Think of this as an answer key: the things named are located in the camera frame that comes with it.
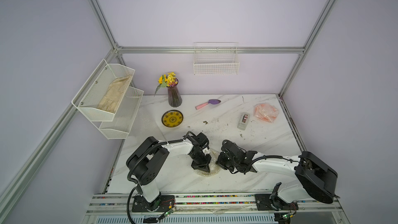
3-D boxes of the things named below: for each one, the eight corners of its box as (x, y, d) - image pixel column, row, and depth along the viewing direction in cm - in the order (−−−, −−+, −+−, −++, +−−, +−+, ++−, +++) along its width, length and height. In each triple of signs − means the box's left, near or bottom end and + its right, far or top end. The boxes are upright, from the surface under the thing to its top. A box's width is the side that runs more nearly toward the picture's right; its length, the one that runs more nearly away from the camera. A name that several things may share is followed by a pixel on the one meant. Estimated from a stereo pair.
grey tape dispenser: (236, 127, 105) (237, 123, 100) (240, 115, 111) (242, 111, 107) (245, 130, 103) (247, 126, 99) (249, 118, 109) (250, 114, 105)
